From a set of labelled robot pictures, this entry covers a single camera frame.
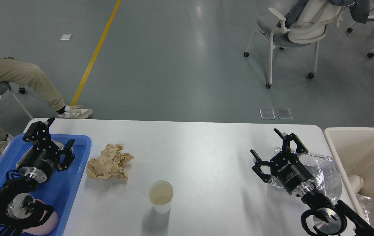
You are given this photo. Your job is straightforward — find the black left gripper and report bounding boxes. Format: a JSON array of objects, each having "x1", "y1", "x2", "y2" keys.
[{"x1": 17, "y1": 117, "x2": 75, "y2": 182}]

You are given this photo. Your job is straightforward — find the pink mug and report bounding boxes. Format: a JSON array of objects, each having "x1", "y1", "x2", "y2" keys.
[{"x1": 20, "y1": 199, "x2": 58, "y2": 236}]

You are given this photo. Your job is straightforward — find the left floor outlet plate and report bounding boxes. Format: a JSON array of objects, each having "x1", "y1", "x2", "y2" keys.
[{"x1": 259, "y1": 108, "x2": 276, "y2": 120}]

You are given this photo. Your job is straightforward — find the square stainless steel tray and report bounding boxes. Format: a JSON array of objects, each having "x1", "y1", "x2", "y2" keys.
[{"x1": 16, "y1": 140, "x2": 64, "y2": 169}]

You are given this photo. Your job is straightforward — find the right floor outlet plate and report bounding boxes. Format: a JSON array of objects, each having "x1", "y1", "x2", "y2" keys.
[{"x1": 276, "y1": 108, "x2": 293, "y2": 119}]

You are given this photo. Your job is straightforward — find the blue plastic tray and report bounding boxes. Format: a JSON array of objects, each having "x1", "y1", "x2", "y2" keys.
[{"x1": 0, "y1": 134, "x2": 91, "y2": 236}]

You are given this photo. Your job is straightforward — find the white grey office chair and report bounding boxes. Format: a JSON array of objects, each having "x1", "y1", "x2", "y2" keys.
[{"x1": 243, "y1": 0, "x2": 355, "y2": 89}]

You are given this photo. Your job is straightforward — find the floor outlet plate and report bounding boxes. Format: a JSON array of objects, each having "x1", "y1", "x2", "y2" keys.
[
  {"x1": 259, "y1": 108, "x2": 276, "y2": 120},
  {"x1": 276, "y1": 108, "x2": 293, "y2": 119}
]

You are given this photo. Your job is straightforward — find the seated person in khaki trousers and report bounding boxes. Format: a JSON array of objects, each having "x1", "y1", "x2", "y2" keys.
[{"x1": 0, "y1": 10, "x2": 93, "y2": 158}]

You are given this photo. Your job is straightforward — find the beige plastic bin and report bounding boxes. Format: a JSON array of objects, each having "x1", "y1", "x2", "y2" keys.
[{"x1": 324, "y1": 127, "x2": 374, "y2": 214}]

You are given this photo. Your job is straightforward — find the white paper cup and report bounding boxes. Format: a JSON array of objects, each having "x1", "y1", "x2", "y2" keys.
[{"x1": 147, "y1": 180, "x2": 174, "y2": 214}]

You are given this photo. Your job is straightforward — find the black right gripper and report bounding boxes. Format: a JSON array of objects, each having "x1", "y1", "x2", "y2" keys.
[{"x1": 251, "y1": 128, "x2": 315, "y2": 197}]

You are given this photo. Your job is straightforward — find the aluminium foil tray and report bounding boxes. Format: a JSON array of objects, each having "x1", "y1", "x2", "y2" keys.
[{"x1": 270, "y1": 147, "x2": 343, "y2": 201}]

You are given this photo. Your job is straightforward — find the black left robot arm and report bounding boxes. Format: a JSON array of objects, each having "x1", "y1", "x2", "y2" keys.
[{"x1": 0, "y1": 118, "x2": 75, "y2": 236}]

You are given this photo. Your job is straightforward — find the grey jacket on chair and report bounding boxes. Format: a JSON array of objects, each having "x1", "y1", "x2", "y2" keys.
[{"x1": 277, "y1": 0, "x2": 371, "y2": 28}]

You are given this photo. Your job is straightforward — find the crumpled brown paper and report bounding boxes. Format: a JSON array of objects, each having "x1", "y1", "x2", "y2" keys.
[{"x1": 86, "y1": 144, "x2": 134, "y2": 180}]

